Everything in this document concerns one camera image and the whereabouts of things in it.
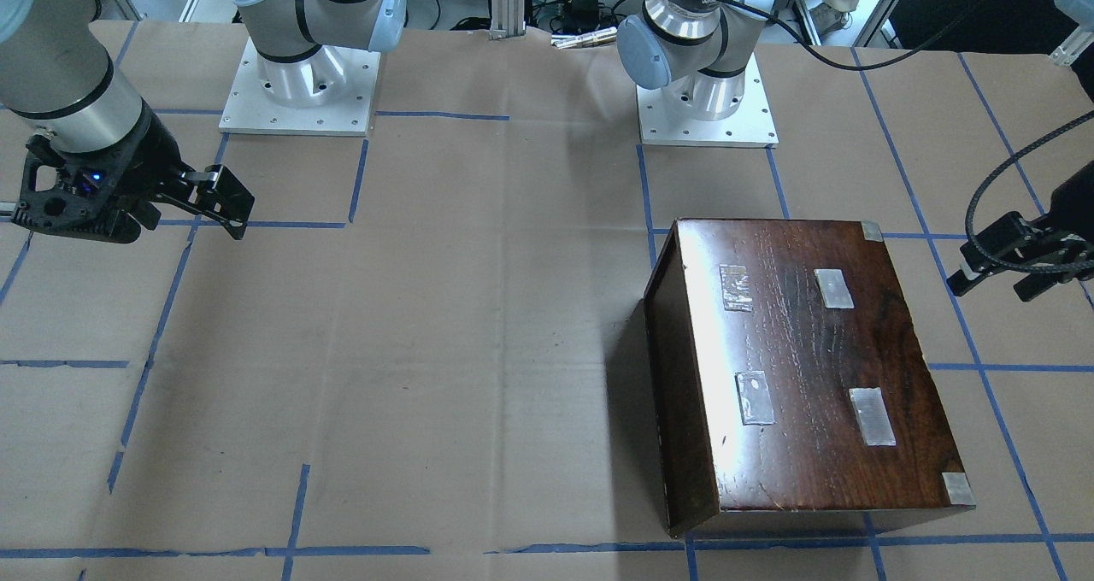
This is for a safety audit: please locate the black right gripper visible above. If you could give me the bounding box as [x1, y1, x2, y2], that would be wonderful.
[11, 107, 255, 244]

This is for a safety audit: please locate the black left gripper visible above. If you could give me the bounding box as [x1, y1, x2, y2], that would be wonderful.
[946, 161, 1093, 302]

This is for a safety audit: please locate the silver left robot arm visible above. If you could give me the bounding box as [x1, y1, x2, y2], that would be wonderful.
[617, 0, 1091, 302]

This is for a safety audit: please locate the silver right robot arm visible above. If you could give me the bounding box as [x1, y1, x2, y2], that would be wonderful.
[3, 0, 406, 244]

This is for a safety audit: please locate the dark wooden drawer box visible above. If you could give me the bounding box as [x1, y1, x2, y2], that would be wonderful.
[642, 218, 977, 537]

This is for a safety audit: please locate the grey tape patch far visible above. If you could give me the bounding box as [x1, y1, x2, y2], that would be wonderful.
[719, 263, 753, 313]

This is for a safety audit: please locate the grey tape patch with spots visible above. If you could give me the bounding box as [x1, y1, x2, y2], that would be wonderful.
[735, 371, 776, 425]

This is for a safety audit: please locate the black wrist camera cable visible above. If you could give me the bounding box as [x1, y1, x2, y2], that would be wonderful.
[965, 109, 1094, 274]

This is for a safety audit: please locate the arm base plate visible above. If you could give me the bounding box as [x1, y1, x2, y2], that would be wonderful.
[219, 40, 383, 138]

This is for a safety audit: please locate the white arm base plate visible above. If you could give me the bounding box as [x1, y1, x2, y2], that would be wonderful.
[637, 56, 780, 148]

